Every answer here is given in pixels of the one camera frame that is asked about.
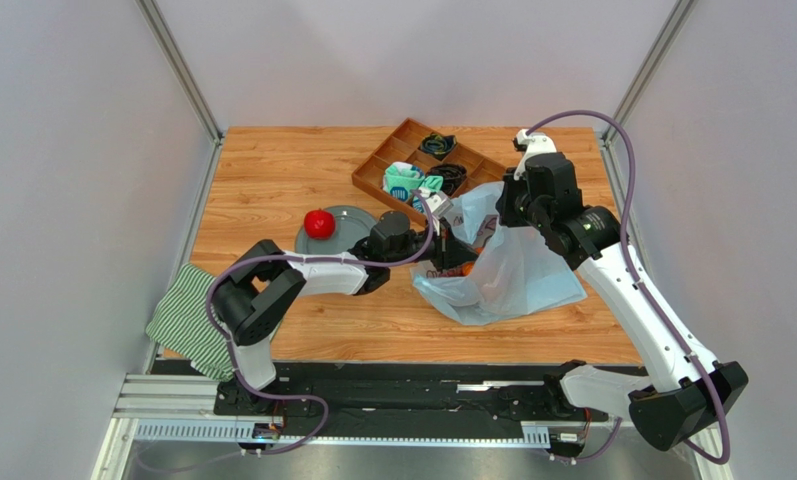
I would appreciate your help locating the black patterned sock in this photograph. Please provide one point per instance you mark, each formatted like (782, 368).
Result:
(454, 176)

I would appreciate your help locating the light blue cartoon plastic bag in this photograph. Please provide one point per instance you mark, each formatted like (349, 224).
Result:
(515, 275)

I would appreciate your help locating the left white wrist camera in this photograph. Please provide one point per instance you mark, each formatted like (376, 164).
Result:
(437, 204)

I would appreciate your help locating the small orange pumpkin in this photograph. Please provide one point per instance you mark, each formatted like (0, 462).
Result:
(467, 268)

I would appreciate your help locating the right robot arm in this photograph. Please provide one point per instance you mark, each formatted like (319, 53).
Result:
(685, 389)

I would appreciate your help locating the teal and white sock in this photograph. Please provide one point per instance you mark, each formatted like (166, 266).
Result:
(430, 185)

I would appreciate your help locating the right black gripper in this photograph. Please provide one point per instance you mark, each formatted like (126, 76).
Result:
(512, 209)

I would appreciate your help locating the teal sock with blue logo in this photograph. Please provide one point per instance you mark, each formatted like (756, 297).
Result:
(400, 179)

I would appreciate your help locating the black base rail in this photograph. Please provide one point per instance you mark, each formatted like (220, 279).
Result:
(413, 401)

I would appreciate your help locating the dark blue-yellow sock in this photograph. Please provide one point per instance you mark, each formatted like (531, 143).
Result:
(438, 146)

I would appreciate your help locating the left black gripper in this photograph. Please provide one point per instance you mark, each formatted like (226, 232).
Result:
(448, 251)

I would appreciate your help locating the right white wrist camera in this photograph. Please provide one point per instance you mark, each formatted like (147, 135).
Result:
(531, 144)

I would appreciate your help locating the grey-green round plate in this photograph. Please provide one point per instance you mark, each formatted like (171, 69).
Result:
(353, 224)

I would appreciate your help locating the green striped cloth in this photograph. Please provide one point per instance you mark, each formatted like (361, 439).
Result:
(185, 319)

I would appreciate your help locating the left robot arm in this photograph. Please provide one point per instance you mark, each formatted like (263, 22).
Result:
(342, 273)

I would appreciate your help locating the red apple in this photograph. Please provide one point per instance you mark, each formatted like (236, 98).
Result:
(319, 224)

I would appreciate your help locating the wooden compartment tray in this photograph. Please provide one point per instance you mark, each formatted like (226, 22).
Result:
(404, 145)

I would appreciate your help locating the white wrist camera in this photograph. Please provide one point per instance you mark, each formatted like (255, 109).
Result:
(531, 144)
(437, 204)

